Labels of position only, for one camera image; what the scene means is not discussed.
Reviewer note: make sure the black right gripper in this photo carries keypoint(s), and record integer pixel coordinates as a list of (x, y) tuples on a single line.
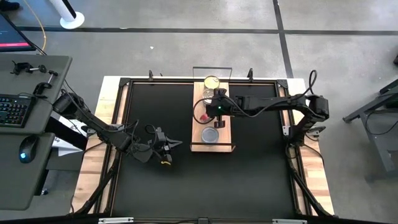
[(222, 104)]

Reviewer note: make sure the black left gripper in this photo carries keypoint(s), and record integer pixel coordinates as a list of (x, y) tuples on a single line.
[(161, 144)]

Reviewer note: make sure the red can silver lid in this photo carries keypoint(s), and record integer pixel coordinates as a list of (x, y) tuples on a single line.
[(204, 117)]

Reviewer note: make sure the green tuna can gold lid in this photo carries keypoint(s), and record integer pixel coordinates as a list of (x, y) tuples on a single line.
[(211, 82)]

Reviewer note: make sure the tuna can grey lid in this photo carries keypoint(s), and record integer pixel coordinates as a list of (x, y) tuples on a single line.
[(210, 134)]

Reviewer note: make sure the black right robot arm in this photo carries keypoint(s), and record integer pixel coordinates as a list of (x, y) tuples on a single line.
[(273, 104)]

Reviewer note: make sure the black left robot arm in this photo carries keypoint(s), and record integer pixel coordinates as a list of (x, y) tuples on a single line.
[(102, 130)]

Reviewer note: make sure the black table mat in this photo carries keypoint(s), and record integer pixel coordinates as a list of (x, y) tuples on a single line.
[(186, 186)]

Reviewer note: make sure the white paper sheets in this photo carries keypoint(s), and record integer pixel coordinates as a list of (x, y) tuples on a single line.
[(66, 146)]

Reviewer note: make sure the black desk clamp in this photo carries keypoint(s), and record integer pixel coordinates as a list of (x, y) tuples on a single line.
[(46, 82), (21, 67)]

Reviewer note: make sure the black computer mouse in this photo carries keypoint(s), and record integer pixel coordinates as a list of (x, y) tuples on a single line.
[(28, 149)]

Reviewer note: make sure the grey desk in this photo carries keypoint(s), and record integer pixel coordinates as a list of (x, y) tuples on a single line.
[(18, 180)]

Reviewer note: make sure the backlit black keyboard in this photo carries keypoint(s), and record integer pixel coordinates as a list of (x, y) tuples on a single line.
[(14, 110)]

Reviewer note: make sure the white black floor stand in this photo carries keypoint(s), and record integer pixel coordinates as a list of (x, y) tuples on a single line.
[(72, 18)]

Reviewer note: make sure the black computer monitor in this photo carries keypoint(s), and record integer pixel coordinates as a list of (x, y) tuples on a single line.
[(12, 34)]

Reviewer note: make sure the person's shoe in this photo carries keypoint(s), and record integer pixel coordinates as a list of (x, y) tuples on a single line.
[(7, 4)]

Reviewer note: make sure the silver metal bracket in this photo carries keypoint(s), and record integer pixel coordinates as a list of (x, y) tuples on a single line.
[(289, 221), (115, 220)]

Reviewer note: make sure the grey metal desk frame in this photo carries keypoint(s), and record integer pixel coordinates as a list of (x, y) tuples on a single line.
[(382, 137)]

